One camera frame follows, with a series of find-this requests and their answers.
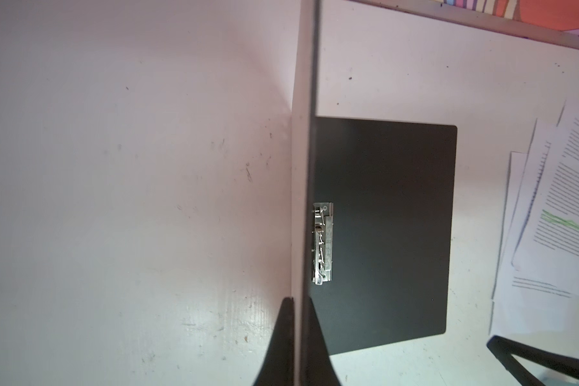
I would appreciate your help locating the green highlighted printed paper sheet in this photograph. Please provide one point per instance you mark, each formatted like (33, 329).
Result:
(551, 247)

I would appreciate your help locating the metal folder clip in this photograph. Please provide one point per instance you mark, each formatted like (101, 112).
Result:
(323, 216)

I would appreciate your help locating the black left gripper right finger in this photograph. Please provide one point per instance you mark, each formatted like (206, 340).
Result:
(316, 366)

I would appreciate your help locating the black file folder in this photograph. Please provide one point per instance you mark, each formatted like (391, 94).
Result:
(392, 186)

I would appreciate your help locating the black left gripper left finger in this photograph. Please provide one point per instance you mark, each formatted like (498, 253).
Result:
(278, 365)

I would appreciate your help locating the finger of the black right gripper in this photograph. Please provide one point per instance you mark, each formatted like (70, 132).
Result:
(505, 351)

